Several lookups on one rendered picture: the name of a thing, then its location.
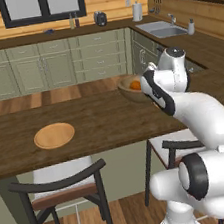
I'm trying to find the steel sink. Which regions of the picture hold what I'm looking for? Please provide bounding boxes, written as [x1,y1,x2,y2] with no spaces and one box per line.
[134,16,189,44]

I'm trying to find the black stool with white seat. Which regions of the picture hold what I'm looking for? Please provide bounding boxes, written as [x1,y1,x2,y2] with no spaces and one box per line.
[5,153,116,224]
[135,126,215,208]

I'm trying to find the black framed window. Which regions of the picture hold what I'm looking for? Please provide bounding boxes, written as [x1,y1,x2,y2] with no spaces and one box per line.
[0,0,89,31]

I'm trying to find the wooden bowl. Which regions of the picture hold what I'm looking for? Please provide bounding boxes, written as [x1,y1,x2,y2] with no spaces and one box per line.
[115,71,155,108]

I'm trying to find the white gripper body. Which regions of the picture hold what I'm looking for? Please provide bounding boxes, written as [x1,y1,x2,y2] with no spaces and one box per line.
[146,61,160,77]

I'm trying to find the white soap dispenser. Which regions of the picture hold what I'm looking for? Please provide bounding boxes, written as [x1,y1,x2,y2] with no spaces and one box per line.
[185,18,197,37]

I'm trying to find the dark glass bottle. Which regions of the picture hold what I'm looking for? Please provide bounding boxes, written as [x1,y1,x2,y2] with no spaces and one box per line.
[73,11,82,29]

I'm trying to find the white paper towel roll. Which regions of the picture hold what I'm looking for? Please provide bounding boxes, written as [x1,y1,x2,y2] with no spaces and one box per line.
[130,0,146,23]

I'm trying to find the small blue object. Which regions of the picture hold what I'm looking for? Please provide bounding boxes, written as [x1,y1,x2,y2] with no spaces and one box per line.
[43,27,56,36]

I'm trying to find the long green base cupboard run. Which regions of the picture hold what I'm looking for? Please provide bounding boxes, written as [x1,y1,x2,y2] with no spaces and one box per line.
[0,27,138,102]

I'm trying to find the steel tap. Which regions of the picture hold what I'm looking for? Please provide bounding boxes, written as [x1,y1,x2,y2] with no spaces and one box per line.
[166,11,178,26]

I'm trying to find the pale glass bottle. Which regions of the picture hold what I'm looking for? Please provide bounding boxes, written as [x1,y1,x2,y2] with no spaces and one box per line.
[67,12,76,31]

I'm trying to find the dark grey toaster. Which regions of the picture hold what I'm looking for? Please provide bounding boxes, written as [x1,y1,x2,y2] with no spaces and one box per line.
[92,10,109,28]

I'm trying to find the orange squash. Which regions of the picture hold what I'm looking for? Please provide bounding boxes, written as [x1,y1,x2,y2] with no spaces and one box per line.
[128,79,143,92]

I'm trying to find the rail with hanging tools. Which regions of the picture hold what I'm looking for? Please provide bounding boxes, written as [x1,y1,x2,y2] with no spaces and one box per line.
[153,0,166,15]

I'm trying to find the flat wooden plate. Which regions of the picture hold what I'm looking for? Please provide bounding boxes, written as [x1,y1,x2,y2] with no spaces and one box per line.
[31,119,78,152]

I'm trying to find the green cupboards under sink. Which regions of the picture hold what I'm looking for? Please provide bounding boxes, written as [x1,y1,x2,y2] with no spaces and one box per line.
[128,24,171,78]

